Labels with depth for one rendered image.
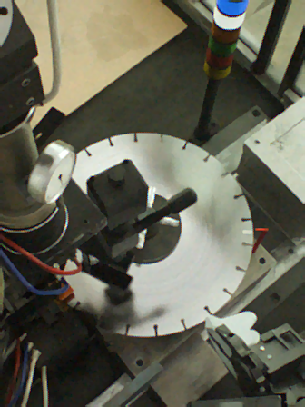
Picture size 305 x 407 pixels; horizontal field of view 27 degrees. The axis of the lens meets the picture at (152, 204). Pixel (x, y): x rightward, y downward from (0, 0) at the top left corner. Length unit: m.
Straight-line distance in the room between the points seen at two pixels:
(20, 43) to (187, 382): 0.75
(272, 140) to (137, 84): 0.35
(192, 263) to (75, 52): 0.60
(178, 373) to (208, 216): 0.26
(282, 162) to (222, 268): 0.24
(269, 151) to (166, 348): 0.37
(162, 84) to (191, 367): 0.59
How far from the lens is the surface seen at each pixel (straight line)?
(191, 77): 1.35
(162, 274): 0.94
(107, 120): 1.28
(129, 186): 0.66
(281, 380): 0.79
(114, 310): 0.93
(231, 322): 0.84
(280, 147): 1.12
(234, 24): 0.97
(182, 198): 0.69
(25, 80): 0.42
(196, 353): 1.05
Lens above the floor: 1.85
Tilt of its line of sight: 67 degrees down
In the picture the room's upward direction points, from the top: 6 degrees clockwise
